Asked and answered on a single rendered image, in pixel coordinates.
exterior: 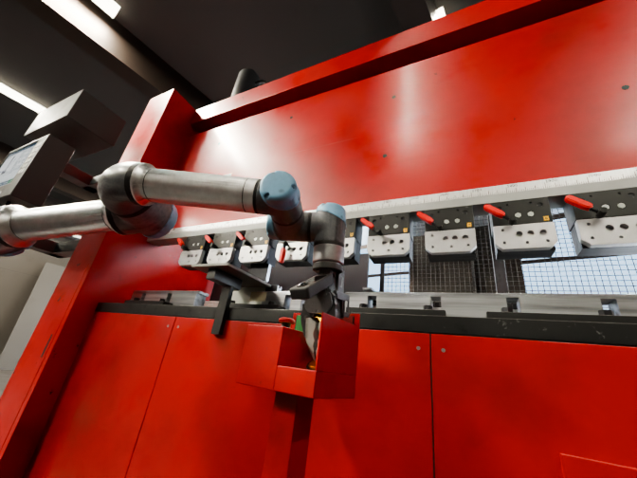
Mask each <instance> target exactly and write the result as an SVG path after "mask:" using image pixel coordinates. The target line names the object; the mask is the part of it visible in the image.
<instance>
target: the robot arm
mask: <svg viewBox="0 0 637 478"><path fill-rule="evenodd" d="M97 188H98V195H99V198H100V200H95V201H87V202H80V203H72V204H63V205H56V206H48V207H41V208H33V209H28V208H26V207H24V206H20V205H8V206H1V207H0V256H2V257H10V256H15V255H18V254H21V253H23V252H25V249H29V248H31V247H32V246H33V244H34V243H36V241H37V240H43V239H50V238H58V237H65V236H74V235H82V234H89V233H97V232H105V231H114V232H116V233H117V234H120V235H128V234H136V233H141V234H142V235H143V236H145V237H148V238H152V239H155V238H160V237H162V236H164V235H166V234H167V233H169V232H170V230H171V229H173V227H174V225H175V224H176V221H177V216H178V213H177V209H176V207H175V205H180V206H189V207H197V208H206V209H215V210H223V211H239V212H249V213H257V214H264V215H267V217H266V234H267V236H268V237H269V238H270V239H273V240H280V241H300V242H314V252H313V271H315V272H316V273H319V275H315V276H314V277H312V278H310V279H308V280H306V281H304V282H302V283H299V284H298V285H295V286H293V287H291V288H290V295H291V299H292V300H304V301H305V302H304V303H303V304H302V311H301V316H300V321H301V326H302V331H303V335H304V336H305V340H306V343H307V346H308V349H309V351H310V354H311V356H312V358H313V360H314V362H316V358H317V351H318V343H319V328H320V321H319V318H321V312H324V313H326V314H329V315H331V316H334V317H336V318H339V319H344V317H346V318H349V303H350V295H347V294H345V293H343V291H344V272H345V271H343V270H342V266H343V265H344V245H345V229H346V211H345V209H344V208H343V207H342V206H340V205H339V204H337V203H326V204H324V203H323V204H320V205H319V206H318V209H317V211H316V212H309V211H303V210H302V205H301V201H300V190H299V188H298V186H297V182H296V180H295V178H294V177H293V176H292V175H291V174H289V173H287V172H284V171H276V172H273V173H269V174H267V175H266V176H265V177H264V178H263V179H258V178H248V177H239V176H230V175H212V174H202V173H193V172H183V171H174V170H164V169H156V168H155V166H153V165H152V164H150V163H144V162H122V163H118V164H116V165H113V166H111V167H110V168H108V169H107V170H105V171H104V172H103V174H102V175H101V176H100V179H99V181H98V187H97ZM345 301H347V302H348V304H347V312H345ZM314 317H317V318H314Z"/></svg>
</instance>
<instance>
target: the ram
mask: <svg viewBox="0 0 637 478"><path fill-rule="evenodd" d="M635 167H637V0H606V1H603V2H600V3H597V4H594V5H591V6H587V7H585V8H582V9H577V10H574V11H571V12H568V13H565V14H562V15H559V16H556V17H554V18H551V19H548V20H545V21H542V22H539V23H535V24H532V25H530V26H527V27H524V28H519V29H516V30H513V31H510V32H507V33H504V34H502V35H499V36H496V37H493V38H490V39H486V40H483V41H480V42H478V43H475V44H472V45H469V46H464V47H461V48H458V49H455V50H452V51H449V52H447V53H444V54H441V55H438V56H434V57H431V58H428V59H425V60H423V61H420V62H417V63H414V64H409V65H406V66H403V67H400V68H397V69H394V70H392V71H389V72H386V73H382V74H379V75H376V76H373V77H370V78H368V79H365V80H362V81H359V82H356V83H351V84H348V85H345V86H342V87H340V88H337V89H333V90H330V91H327V92H324V93H321V94H318V95H316V96H313V97H310V98H307V99H304V100H301V101H296V102H293V103H290V104H287V105H285V106H281V107H278V108H275V109H272V110H269V111H266V112H263V113H261V114H258V115H255V116H252V117H249V118H246V119H241V120H238V121H235V122H233V123H229V124H226V125H223V126H220V127H217V128H214V129H211V130H208V131H206V132H203V133H200V134H197V135H194V136H191V137H188V139H187V141H186V144H185V146H184V149H183V151H182V154H181V156H180V158H179V160H178V163H177V165H176V168H175V171H183V172H193V173H202V174H212V175H226V174H230V173H232V175H231V176H239V177H248V178H258V179H263V178H264V177H265V176H266V175H267V174H269V173H273V172H276V171H284V172H287V173H289V174H291V175H292V176H293V177H294V178H295V180H296V182H297V186H298V188H299V190H300V201H301V205H302V210H303V211H312V210H317V209H318V206H319V205H320V204H323V203H324V204H326V203H337V204H339V205H340V206H349V205H355V204H363V203H370V202H377V201H385V200H392V199H399V198H406V197H414V196H420V195H428V194H435V193H449V192H456V191H463V190H470V189H478V188H484V187H492V186H499V185H506V184H514V183H520V182H528V181H535V180H542V179H549V178H557V177H563V176H571V175H584V174H592V173H599V172H606V171H613V170H621V169H627V168H635ZM632 187H637V177H632V178H623V179H615V180H608V181H600V182H592V183H584V184H576V185H569V186H560V187H552V188H545V189H537V190H530V191H521V192H513V193H499V194H490V195H483V196H475V197H468V198H459V199H451V200H444V201H436V202H427V203H420V204H412V205H405V206H396V207H388V208H381V209H373V210H365V211H350V212H346V219H350V218H357V220H358V221H359V222H360V224H361V225H362V227H366V226H365V225H364V224H362V222H361V221H360V220H361V218H362V217H363V218H365V219H366V220H368V221H369V219H370V216H376V215H384V214H393V213H401V212H409V213H410V215H411V218H412V221H413V222H420V221H423V220H421V219H420V218H418V216H417V214H416V213H417V212H419V211H420V212H422V213H425V211H426V210H435V209H443V208H452V207H461V206H469V205H472V206H473V215H474V216H479V215H489V212H487V211H485V210H484V209H483V205H485V204H487V205H490V203H495V202H503V201H512V200H521V199H529V198H538V197H546V196H548V199H549V203H550V208H551V209H558V208H563V207H564V205H565V203H566V202H565V201H564V199H565V196H566V195H570V194H572V193H588V192H597V191H605V190H614V189H624V188H632ZM175 207H176V209H177V213H178V216H177V221H176V224H175V225H174V227H173V228H174V229H176V228H184V227H190V226H198V225H206V224H212V223H220V222H227V221H234V220H241V219H248V218H255V217H263V216H267V215H264V214H257V213H249V212H239V211H223V210H215V209H206V208H197V207H189V206H180V205H175ZM263 228H266V222H263V223H256V224H248V225H241V226H232V227H224V228H217V229H209V230H194V231H186V232H178V233H171V234H166V235H164V236H162V237H160V238H155V239H152V238H147V242H149V243H151V244H154V245H156V246H158V247H161V246H170V245H179V244H178V242H177V238H180V239H182V241H183V242H184V244H185V243H186V240H187V237H188V236H195V235H204V234H208V235H210V236H211V237H213V238H214V235H215V233H221V232H230V231H239V232H240V233H241V234H243V235H246V230H255V229H263Z"/></svg>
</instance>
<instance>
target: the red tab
mask: <svg viewBox="0 0 637 478"><path fill-rule="evenodd" d="M559 458H560V464H561V469H562V475H563V478H637V468H632V467H627V466H622V465H617V464H613V463H608V462H603V461H598V460H593V459H589V458H584V457H579V456H574V455H569V454H565V453H560V454H559Z"/></svg>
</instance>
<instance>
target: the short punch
mask: <svg viewBox="0 0 637 478"><path fill-rule="evenodd" d="M270 270H271V265H270V264H263V265H251V266H250V270H249V274H251V275H253V276H255V277H257V278H259V279H261V280H263V281H265V282H266V283H267V282H268V280H269V275H270Z"/></svg>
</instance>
